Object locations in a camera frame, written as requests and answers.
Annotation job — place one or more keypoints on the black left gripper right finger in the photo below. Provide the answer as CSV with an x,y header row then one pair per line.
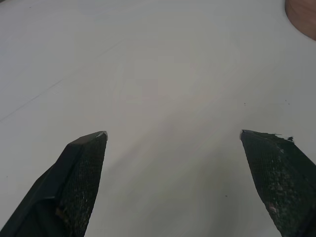
x,y
284,182

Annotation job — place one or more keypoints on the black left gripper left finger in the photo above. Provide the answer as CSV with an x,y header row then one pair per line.
x,y
71,187

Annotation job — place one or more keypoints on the brown wooden round base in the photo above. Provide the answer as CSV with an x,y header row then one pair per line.
x,y
303,17

